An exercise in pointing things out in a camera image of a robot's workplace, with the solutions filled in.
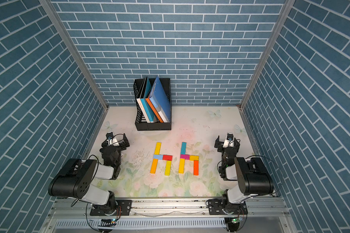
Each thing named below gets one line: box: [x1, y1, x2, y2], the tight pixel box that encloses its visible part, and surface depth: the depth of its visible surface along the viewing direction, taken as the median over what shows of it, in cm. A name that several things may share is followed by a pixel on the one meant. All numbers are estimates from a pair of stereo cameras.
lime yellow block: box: [164, 160, 172, 176], surface depth 89 cm
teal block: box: [180, 141, 188, 155], surface depth 98 cm
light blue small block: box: [153, 154, 163, 161], surface depth 93 cm
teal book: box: [140, 76, 157, 123], surface depth 91 cm
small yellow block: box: [189, 155, 200, 161], surface depth 93 cm
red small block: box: [162, 154, 173, 161], surface depth 93 cm
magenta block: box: [180, 154, 191, 161], surface depth 93 cm
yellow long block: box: [154, 142, 162, 155], surface depth 98 cm
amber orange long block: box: [149, 158, 159, 174], surface depth 90 cm
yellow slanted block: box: [178, 158, 186, 174], surface depth 91 cm
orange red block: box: [193, 160, 199, 176], surface depth 90 cm
